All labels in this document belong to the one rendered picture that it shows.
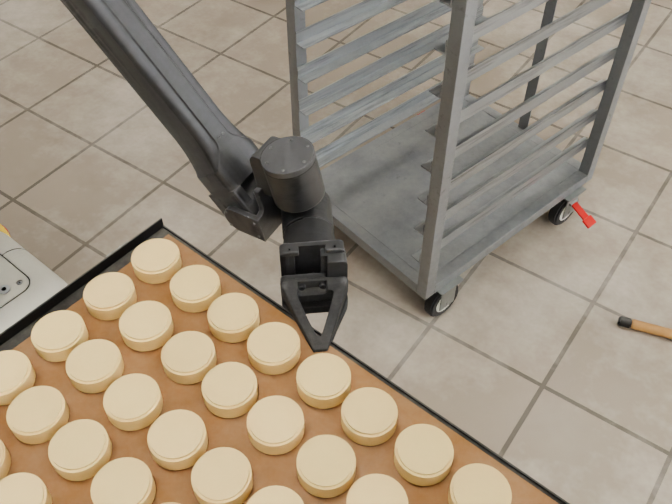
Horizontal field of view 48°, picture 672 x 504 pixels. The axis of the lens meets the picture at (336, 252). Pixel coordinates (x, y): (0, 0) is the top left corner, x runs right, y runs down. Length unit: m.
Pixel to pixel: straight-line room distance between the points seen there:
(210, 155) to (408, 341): 1.11
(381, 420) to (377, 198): 1.33
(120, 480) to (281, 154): 0.35
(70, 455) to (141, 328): 0.14
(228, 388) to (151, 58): 0.35
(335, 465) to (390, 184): 1.42
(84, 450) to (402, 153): 1.55
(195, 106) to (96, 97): 1.84
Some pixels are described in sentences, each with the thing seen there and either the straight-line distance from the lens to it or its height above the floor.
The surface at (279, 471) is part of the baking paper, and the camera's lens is 0.68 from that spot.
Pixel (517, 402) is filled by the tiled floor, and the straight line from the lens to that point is 1.81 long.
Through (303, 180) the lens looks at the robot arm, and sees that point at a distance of 0.77.
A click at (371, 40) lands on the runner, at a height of 0.50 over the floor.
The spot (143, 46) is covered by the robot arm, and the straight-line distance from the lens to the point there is 0.82.
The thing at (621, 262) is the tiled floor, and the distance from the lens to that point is 2.15.
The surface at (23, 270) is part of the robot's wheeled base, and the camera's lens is 1.75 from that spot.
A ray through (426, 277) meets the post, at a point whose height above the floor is 0.20.
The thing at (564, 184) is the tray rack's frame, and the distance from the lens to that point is 2.09.
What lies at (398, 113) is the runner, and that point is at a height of 0.23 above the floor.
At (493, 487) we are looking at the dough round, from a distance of 0.66.
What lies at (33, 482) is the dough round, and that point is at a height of 0.92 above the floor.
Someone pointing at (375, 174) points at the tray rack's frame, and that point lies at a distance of 2.03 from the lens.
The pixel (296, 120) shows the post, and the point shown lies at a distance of 1.85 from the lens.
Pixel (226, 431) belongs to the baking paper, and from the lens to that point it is 0.70.
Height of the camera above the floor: 1.51
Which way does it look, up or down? 48 degrees down
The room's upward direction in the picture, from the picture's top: straight up
